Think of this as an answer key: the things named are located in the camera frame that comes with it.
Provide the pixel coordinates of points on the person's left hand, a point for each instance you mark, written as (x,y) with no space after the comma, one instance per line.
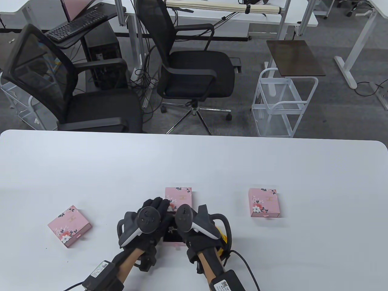
(148,242)

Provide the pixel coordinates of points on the person's right hand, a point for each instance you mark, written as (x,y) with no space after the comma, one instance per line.
(200,244)

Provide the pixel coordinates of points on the yellow cloth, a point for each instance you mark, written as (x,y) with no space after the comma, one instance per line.
(222,238)

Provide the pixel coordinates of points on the pink floral gift box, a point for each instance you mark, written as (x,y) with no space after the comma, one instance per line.
(69,225)
(182,195)

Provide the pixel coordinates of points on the person's left forearm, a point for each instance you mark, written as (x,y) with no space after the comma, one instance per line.
(128,263)

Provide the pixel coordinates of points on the person's right forearm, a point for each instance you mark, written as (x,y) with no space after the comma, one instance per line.
(210,262)

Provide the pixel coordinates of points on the black mesh office chair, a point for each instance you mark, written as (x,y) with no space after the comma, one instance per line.
(100,109)
(197,72)

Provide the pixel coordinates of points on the black computer tower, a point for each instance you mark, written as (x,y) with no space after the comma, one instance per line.
(104,51)

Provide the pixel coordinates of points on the dark wooden side table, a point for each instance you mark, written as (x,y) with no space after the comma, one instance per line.
(295,57)

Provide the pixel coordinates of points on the black keyboard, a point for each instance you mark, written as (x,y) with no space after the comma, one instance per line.
(72,27)

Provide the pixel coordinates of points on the rolled beige mat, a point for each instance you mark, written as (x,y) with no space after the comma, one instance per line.
(212,5)

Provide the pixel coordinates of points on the pink screen laptop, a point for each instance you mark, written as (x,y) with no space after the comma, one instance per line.
(75,7)

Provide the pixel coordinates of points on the white desk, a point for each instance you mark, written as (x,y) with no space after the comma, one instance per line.
(30,12)
(360,33)

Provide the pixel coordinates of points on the black office chair base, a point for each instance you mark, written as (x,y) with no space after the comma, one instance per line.
(353,4)

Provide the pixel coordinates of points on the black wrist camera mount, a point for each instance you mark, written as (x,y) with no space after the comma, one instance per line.
(194,262)
(147,260)

